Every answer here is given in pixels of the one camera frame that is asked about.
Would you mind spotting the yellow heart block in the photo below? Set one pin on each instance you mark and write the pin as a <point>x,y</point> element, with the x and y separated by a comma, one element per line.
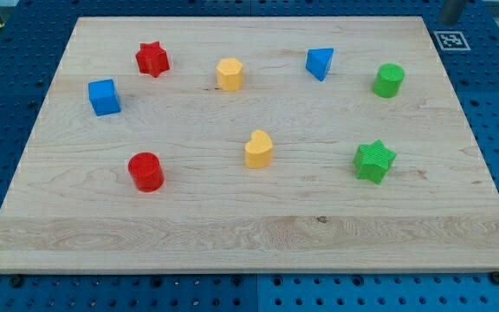
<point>258,151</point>

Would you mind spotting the green star block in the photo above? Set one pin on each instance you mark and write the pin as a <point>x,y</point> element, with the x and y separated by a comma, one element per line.
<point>373,161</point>

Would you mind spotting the wooden board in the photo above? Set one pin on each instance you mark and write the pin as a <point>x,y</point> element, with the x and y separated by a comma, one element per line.
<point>72,206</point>

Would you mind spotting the blue cube block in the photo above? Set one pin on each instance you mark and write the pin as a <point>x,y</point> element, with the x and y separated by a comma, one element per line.
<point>103,97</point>

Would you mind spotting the blue triangle block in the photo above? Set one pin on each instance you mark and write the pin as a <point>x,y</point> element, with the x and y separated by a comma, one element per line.
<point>318,62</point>

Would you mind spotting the white fiducial marker tag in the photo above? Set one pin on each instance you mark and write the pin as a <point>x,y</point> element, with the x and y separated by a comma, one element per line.
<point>451,41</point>

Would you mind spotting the red star block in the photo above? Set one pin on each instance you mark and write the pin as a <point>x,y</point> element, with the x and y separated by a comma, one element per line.
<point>152,59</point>

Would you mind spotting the green cylinder block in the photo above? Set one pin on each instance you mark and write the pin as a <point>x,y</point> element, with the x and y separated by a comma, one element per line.
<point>388,80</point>

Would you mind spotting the yellow hexagon block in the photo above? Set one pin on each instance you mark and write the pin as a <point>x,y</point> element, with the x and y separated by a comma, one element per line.
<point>229,74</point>

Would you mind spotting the red cylinder block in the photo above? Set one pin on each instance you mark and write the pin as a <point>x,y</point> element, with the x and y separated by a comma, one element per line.
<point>146,172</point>

